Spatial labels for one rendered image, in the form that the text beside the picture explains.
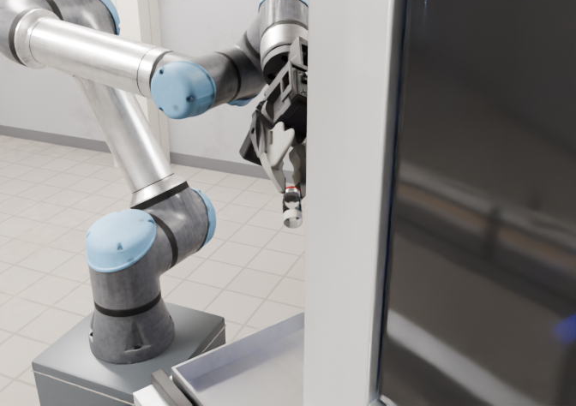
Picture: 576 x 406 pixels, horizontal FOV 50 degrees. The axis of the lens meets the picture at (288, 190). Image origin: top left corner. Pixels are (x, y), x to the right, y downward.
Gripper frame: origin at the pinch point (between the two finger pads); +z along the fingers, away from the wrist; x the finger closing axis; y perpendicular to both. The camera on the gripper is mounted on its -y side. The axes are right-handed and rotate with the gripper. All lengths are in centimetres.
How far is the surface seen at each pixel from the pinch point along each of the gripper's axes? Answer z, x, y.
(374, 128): 22.9, -14.8, 29.8
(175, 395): 13.5, 0.6, -30.9
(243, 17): -253, 72, -139
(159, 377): 10.2, -0.7, -33.7
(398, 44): 21.1, -16.0, 33.7
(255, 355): 5.3, 13.2, -30.7
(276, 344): 3.2, 16.5, -29.9
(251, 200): -176, 110, -197
